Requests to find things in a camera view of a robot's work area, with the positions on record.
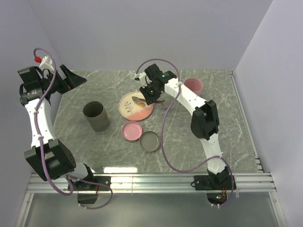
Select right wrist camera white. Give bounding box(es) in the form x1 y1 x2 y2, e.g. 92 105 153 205
134 72 148 87

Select purple cable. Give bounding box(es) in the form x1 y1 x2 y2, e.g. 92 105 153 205
33 48 113 209
134 58 235 209

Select pink cylindrical container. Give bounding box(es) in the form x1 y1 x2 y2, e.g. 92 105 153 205
184 78 203 96

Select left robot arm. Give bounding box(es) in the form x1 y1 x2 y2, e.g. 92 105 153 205
18 65 96 190

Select grey cylindrical container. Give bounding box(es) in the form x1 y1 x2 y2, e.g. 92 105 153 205
83 101 110 132

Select grey round lid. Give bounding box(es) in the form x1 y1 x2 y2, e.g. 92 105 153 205
139 131 160 152

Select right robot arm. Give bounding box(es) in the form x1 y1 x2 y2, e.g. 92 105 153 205
134 64 231 189

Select metal tongs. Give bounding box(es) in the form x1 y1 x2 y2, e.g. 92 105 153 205
131 96 166 106

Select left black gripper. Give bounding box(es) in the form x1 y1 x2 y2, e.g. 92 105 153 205
40 64 86 94

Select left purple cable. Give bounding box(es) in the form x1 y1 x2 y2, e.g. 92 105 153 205
33 48 113 209

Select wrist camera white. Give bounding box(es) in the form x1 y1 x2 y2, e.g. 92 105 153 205
134 72 148 87
34 55 54 72

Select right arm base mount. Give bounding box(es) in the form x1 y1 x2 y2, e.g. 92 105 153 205
190 175 237 206

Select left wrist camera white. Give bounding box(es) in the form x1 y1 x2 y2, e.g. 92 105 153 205
34 55 54 72

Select pink and cream plate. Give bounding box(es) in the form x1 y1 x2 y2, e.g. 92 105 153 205
118 92 154 121

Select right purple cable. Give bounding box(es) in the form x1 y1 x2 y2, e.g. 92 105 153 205
134 58 235 209

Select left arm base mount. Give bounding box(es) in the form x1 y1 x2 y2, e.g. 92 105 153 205
71 176 113 207

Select pink round lid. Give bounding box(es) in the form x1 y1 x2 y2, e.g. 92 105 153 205
122 121 143 141

